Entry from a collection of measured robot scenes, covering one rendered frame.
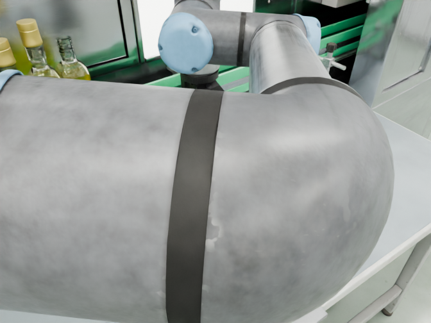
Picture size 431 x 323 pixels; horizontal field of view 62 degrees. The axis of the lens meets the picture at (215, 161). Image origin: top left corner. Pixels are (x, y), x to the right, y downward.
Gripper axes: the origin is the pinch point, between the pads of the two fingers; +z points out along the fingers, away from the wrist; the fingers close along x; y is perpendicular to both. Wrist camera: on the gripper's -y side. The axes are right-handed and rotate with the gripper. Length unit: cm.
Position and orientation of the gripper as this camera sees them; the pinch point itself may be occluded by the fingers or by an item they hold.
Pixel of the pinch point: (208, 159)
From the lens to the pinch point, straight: 77.5
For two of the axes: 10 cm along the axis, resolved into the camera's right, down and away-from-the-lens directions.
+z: 0.0, 7.8, 6.3
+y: -6.4, -4.9, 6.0
